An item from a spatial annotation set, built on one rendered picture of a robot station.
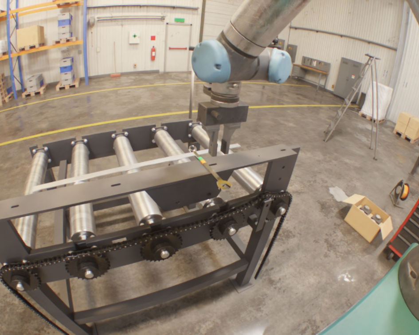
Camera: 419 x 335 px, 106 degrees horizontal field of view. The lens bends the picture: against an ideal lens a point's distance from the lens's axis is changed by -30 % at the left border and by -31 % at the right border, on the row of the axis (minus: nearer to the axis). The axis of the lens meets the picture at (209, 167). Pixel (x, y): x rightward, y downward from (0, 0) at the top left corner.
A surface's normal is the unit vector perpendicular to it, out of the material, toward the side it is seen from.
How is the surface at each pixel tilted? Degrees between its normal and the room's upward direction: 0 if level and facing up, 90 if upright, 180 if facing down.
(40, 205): 0
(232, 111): 90
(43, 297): 90
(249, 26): 105
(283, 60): 90
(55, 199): 0
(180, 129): 90
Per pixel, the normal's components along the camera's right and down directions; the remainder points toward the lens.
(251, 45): 0.03, 0.90
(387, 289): 0.08, -0.84
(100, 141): 0.46, 0.51
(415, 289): -0.92, -0.33
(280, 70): 0.70, 0.43
